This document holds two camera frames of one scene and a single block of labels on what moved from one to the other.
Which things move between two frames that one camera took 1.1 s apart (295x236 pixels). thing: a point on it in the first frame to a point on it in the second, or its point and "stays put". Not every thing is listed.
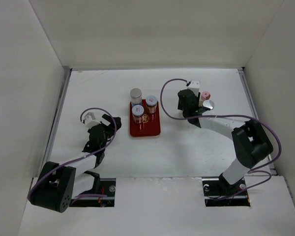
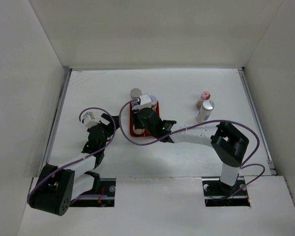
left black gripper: x=111 y=125 stays put
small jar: x=151 y=102 stays put
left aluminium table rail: x=57 y=116 stays put
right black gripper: x=197 y=97 to x=137 y=123
